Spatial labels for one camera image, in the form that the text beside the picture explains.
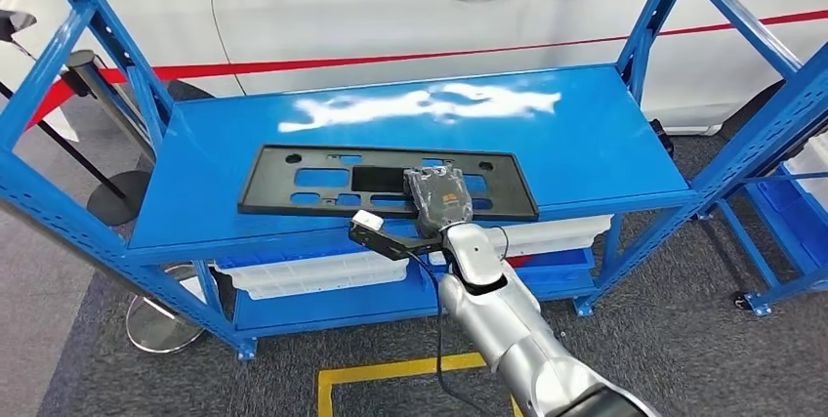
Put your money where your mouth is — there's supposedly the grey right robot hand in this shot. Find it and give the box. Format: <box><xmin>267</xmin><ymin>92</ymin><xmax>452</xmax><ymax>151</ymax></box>
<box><xmin>403</xmin><ymin>164</ymin><xmax>475</xmax><ymax>239</ymax></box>

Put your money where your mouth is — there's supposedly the black plastic plate frame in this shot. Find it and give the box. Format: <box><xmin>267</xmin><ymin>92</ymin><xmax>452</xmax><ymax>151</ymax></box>
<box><xmin>237</xmin><ymin>144</ymin><xmax>540</xmax><ymax>223</ymax></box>

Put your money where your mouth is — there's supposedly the blue metal shelf rack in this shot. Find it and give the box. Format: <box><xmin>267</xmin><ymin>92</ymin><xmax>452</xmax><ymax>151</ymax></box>
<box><xmin>0</xmin><ymin>0</ymin><xmax>828</xmax><ymax>363</ymax></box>

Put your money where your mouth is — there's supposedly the blue shelf rack with casters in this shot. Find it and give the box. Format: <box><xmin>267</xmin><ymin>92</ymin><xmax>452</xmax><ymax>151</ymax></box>
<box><xmin>695</xmin><ymin>164</ymin><xmax>828</xmax><ymax>318</ymax></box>

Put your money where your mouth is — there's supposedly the yellow floor tape square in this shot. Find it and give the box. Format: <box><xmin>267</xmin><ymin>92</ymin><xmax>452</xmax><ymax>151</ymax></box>
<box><xmin>316</xmin><ymin>352</ymin><xmax>525</xmax><ymax>417</ymax></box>

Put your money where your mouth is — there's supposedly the white car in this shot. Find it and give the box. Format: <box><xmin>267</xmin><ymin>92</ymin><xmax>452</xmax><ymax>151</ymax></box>
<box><xmin>0</xmin><ymin>0</ymin><xmax>828</xmax><ymax>139</ymax></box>

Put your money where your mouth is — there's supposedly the red barrier belt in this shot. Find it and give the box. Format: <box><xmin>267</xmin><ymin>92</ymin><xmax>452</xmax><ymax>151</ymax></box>
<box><xmin>97</xmin><ymin>8</ymin><xmax>828</xmax><ymax>84</ymax></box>
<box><xmin>24</xmin><ymin>77</ymin><xmax>79</xmax><ymax>132</ymax></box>

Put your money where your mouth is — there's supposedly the stanchion with chrome base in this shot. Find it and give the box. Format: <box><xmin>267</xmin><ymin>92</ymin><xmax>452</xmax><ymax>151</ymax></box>
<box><xmin>0</xmin><ymin>196</ymin><xmax>208</xmax><ymax>355</ymax></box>

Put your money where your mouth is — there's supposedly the thin stanchion with black base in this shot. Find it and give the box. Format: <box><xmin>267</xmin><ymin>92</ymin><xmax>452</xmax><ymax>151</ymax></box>
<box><xmin>0</xmin><ymin>80</ymin><xmax>152</xmax><ymax>229</ymax></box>

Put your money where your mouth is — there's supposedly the dark car side mirror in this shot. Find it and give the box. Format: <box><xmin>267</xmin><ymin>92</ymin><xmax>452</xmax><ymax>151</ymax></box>
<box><xmin>0</xmin><ymin>9</ymin><xmax>38</xmax><ymax>61</ymax></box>

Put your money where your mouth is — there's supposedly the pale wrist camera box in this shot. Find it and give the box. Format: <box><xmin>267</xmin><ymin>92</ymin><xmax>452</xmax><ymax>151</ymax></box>
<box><xmin>351</xmin><ymin>209</ymin><xmax>387</xmax><ymax>232</ymax></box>

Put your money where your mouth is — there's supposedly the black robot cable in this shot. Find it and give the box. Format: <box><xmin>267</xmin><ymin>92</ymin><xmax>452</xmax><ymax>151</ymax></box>
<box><xmin>401</xmin><ymin>225</ymin><xmax>513</xmax><ymax>417</ymax></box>

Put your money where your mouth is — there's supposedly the black-headed stanchion post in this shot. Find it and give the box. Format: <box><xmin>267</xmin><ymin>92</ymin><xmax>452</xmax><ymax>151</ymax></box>
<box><xmin>62</xmin><ymin>49</ymin><xmax>156</xmax><ymax>160</ymax></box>

